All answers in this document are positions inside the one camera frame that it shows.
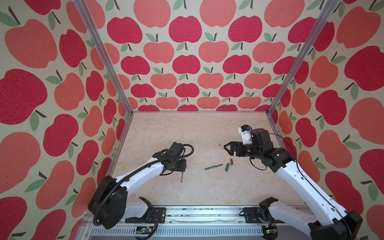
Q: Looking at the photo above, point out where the green pen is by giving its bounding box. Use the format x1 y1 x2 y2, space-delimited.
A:
205 164 223 171

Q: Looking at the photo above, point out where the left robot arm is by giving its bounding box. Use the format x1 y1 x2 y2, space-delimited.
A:
88 142 194 230

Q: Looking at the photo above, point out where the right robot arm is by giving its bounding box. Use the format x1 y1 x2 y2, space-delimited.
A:
222 125 363 240

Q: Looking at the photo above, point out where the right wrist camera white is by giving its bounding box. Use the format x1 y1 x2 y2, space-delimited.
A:
238 125 252 145

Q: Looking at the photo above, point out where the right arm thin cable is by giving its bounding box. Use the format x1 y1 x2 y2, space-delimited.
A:
248 132 355 240

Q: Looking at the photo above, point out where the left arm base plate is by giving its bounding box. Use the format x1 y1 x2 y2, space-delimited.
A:
123 197 167 224

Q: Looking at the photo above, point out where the aluminium front rail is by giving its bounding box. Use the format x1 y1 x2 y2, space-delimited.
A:
73 206 310 240

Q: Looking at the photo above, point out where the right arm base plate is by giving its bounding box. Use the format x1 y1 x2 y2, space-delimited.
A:
239 197 278 224

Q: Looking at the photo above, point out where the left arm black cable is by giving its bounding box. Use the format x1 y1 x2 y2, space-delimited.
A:
92 143 195 227

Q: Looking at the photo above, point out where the right aluminium frame post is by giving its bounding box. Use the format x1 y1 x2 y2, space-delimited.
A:
267 0 341 117

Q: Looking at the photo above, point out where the aluminium frame post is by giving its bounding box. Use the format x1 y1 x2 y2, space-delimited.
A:
267 0 341 117
74 1 133 118

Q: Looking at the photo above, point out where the left aluminium frame post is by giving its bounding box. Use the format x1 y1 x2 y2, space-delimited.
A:
74 1 133 118

